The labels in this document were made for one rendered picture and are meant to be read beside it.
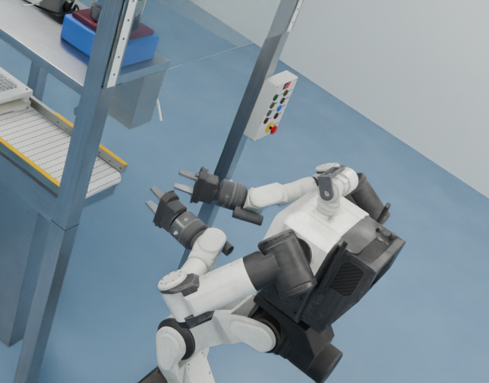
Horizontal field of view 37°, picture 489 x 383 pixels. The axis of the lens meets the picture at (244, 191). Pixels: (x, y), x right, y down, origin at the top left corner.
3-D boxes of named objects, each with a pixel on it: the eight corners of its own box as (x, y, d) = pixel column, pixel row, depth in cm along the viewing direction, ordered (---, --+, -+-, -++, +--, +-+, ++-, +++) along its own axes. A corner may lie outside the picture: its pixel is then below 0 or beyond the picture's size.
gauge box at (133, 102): (150, 121, 236) (167, 68, 225) (129, 130, 228) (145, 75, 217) (102, 87, 243) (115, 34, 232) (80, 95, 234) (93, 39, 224)
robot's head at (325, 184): (353, 194, 186) (349, 166, 184) (339, 206, 179) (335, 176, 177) (332, 194, 189) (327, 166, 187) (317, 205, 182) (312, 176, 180)
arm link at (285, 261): (264, 300, 178) (315, 278, 176) (260, 303, 169) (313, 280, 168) (245, 256, 180) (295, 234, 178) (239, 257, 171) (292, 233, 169)
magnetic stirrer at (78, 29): (156, 57, 222) (163, 30, 217) (108, 71, 205) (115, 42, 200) (108, 26, 228) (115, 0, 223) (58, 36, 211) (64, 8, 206)
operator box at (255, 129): (276, 131, 302) (298, 77, 288) (254, 141, 289) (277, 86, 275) (264, 123, 304) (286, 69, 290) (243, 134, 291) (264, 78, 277)
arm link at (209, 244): (200, 246, 207) (181, 271, 196) (209, 223, 203) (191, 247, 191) (220, 257, 207) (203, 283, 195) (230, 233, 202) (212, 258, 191)
